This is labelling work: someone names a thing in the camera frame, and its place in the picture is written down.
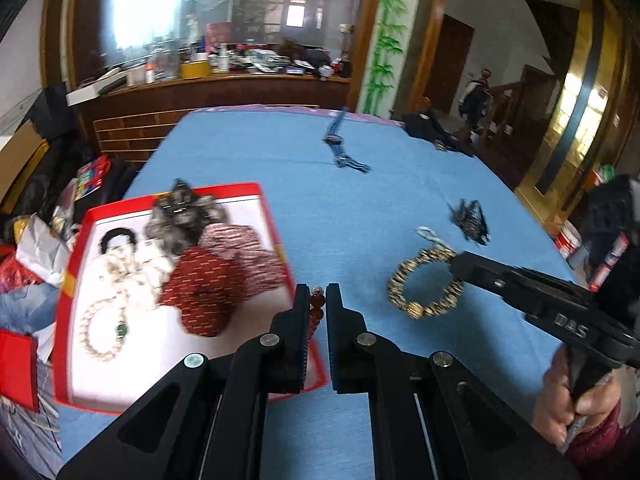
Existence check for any wooden stair railing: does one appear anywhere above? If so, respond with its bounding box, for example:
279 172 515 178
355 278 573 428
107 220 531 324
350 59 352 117
480 67 556 141

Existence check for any blue tablecloth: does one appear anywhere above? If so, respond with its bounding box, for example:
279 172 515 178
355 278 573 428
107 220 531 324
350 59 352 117
60 105 576 480

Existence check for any large glass window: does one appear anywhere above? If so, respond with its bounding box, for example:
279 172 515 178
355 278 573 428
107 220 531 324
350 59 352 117
70 0 371 81

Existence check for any person's right hand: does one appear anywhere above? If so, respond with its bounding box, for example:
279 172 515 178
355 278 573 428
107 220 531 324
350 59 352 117
532 347 625 448

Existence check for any red striped cloth roll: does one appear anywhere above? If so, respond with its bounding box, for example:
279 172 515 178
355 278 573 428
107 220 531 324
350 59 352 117
200 222 288 306

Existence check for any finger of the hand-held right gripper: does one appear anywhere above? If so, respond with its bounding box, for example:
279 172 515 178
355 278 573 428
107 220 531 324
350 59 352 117
452 251 601 351

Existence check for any dark grey bead pile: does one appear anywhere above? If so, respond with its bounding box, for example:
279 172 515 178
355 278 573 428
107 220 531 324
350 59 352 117
142 177 228 256

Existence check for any pearl necklace green pendant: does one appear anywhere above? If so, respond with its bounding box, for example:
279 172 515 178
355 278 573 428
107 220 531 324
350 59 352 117
79 295 132 363

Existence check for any brown wooden door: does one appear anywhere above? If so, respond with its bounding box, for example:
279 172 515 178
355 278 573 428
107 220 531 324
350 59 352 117
425 12 476 116

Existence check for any cardboard box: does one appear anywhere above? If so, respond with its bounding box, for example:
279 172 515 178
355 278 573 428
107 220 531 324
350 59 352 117
0 120 51 211

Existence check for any red packet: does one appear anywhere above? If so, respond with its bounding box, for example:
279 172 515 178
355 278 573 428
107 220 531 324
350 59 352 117
0 330 41 413

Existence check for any colourful printed box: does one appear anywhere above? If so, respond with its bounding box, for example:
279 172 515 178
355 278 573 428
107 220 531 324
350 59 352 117
75 155 111 201

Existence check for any hanging jacket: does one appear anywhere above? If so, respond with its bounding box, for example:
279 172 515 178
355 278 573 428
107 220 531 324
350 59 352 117
457 77 493 126

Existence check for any crumpled white paper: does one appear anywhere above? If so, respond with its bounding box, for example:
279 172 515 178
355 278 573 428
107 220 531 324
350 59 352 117
10 212 76 291

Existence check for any black bead bracelet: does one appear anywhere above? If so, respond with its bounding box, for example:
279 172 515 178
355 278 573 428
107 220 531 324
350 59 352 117
100 227 138 256

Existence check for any person's right forearm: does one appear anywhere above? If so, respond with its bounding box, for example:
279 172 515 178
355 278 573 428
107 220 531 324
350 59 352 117
562 395 640 471

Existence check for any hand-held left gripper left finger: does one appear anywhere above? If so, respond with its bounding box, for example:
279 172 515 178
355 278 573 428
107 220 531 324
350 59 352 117
57 284 313 480

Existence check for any blue cloth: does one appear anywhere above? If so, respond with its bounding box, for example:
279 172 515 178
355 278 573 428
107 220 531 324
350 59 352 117
0 280 61 341

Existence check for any white flat box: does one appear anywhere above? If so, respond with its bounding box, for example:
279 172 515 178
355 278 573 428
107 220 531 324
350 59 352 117
65 67 128 107

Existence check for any red bead bracelet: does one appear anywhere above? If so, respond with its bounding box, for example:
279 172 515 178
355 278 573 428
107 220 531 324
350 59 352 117
309 285 328 346

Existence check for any wooden counter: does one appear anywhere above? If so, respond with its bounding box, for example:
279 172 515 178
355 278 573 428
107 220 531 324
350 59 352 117
92 72 351 161

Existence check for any white red bucket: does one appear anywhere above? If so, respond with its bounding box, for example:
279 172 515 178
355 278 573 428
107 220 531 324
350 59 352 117
555 220 588 271

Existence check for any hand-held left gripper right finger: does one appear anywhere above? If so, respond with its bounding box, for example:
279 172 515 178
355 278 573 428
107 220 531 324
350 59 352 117
325 283 581 480

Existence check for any leopard pattern bead bracelet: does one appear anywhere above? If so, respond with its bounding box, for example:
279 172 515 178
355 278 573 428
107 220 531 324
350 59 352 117
387 225 466 321

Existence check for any black bag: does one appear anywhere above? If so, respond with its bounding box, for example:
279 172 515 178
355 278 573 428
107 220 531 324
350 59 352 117
402 110 476 158

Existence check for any red jewelry tray box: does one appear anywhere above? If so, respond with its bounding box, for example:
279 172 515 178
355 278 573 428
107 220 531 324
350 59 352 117
52 182 331 416

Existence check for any black tassel jewelry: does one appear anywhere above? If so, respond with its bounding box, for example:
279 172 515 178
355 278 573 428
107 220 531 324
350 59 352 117
447 199 492 248

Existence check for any yellow box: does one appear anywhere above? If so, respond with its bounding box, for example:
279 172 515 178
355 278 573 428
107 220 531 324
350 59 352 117
180 60 211 80

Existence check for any blue beaded necklace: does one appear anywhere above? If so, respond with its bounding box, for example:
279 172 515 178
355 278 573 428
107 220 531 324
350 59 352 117
322 106 373 176

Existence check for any green bamboo wall decoration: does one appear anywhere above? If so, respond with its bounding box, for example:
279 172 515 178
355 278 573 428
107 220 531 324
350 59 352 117
362 0 421 116

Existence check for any white beaded necklace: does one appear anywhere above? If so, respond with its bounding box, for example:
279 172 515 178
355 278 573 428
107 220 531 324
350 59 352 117
97 240 176 301

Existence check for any dark red beaded necklace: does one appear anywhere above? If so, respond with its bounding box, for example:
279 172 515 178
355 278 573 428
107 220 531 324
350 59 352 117
157 245 251 338

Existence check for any gold pillar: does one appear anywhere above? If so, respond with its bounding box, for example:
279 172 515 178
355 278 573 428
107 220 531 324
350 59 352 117
515 0 631 226

